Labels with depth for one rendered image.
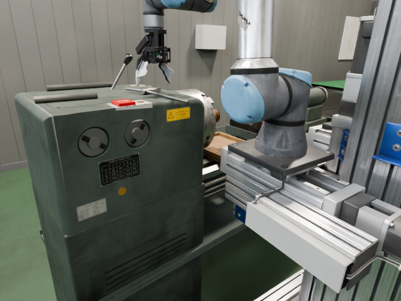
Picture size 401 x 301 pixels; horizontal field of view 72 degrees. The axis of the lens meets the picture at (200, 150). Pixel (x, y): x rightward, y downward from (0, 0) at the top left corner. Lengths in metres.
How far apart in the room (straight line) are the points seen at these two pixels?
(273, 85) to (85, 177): 0.62
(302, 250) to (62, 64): 3.47
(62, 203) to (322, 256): 0.73
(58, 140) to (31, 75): 2.90
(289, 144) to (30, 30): 3.31
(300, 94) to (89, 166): 0.65
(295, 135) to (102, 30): 3.34
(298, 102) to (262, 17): 0.23
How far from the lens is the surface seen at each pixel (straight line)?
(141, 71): 1.09
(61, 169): 0.92
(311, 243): 0.64
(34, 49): 3.75
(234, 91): 0.67
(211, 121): 1.32
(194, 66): 4.47
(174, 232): 1.27
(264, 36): 0.68
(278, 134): 0.79
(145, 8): 1.09
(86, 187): 0.96
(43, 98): 1.06
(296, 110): 0.79
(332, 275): 0.65
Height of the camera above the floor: 1.45
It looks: 21 degrees down
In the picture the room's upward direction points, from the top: 1 degrees clockwise
